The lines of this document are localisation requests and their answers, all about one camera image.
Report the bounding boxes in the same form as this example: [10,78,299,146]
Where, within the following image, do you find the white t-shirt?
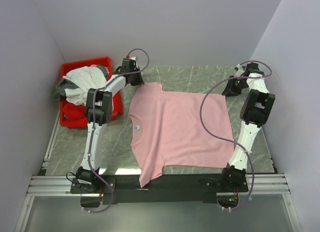
[62,65,109,106]

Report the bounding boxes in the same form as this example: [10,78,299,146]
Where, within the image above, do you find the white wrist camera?
[126,55,138,62]
[234,64,245,79]

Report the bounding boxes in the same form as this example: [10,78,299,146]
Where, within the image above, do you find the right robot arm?
[219,60,276,191]

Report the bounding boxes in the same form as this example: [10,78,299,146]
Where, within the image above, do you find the grey t-shirt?
[52,78,78,101]

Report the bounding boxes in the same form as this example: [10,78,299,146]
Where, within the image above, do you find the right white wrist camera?
[234,64,245,79]

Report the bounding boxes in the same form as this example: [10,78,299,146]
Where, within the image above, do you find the aluminium frame rail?
[15,123,301,231]

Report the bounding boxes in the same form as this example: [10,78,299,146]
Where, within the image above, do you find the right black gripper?
[221,75,249,97]

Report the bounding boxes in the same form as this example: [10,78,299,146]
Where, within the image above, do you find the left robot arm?
[70,56,144,194]

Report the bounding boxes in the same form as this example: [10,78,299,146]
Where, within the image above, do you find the purple cable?
[199,60,273,211]
[79,48,151,214]

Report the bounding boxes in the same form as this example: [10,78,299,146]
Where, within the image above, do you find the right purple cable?
[199,60,273,211]

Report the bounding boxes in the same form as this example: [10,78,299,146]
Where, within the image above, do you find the black base beam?
[70,174,249,205]

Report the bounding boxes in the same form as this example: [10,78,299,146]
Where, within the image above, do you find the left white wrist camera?
[126,55,138,62]

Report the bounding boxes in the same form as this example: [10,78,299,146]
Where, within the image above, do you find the pink t-shirt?
[128,83,234,187]

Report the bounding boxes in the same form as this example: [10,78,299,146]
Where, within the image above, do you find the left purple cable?
[79,48,151,214]

